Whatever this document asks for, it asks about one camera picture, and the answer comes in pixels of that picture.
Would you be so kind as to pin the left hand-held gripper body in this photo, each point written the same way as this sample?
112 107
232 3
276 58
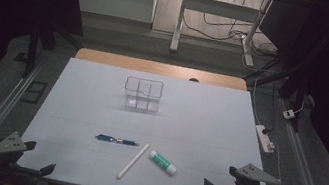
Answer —
8 147

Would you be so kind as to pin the blue pen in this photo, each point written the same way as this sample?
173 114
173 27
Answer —
117 140

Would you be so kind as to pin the white pen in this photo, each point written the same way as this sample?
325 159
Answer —
133 161

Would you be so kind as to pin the clear plastic organizer box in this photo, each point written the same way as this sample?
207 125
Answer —
142 97

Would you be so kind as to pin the white power strip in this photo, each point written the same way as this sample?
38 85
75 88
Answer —
264 138

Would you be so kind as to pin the green and white glue stick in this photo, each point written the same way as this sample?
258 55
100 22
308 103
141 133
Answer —
163 162

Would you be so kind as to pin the black floor plate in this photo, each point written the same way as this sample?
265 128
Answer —
34 91

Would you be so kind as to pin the white table cover sheet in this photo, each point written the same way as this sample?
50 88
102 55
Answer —
98 112

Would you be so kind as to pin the small white adapter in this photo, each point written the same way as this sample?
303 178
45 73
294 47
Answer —
288 114

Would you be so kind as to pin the black stand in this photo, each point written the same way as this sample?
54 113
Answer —
33 47
303 78

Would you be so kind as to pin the wooden table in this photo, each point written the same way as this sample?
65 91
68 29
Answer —
156 68

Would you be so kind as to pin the white desk frame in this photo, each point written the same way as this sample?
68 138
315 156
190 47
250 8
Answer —
217 7

